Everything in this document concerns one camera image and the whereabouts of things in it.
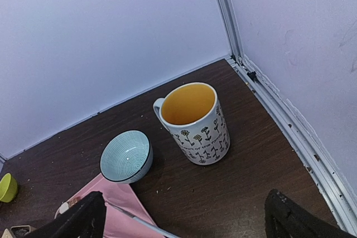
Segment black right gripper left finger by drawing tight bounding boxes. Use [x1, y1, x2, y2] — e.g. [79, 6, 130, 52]
[26, 191, 107, 238]

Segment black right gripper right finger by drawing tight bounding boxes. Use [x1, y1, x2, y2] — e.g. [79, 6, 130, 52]
[264, 189, 353, 237]

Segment clear plastic tongs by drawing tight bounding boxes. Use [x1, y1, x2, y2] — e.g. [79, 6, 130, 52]
[107, 203, 179, 238]

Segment pink plastic tray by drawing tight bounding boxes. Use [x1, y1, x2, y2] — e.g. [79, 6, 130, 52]
[65, 173, 165, 238]

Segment light blue striped bowl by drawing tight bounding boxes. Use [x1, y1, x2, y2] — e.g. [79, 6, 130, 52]
[100, 130, 153, 184]

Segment lime green bowl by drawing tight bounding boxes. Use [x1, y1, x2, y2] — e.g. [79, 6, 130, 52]
[0, 173, 18, 203]

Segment floral white mug yellow inside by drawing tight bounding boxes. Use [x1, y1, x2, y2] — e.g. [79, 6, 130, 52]
[153, 82, 230, 166]

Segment aluminium frame rail right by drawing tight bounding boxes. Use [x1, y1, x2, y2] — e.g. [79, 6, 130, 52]
[217, 0, 356, 235]

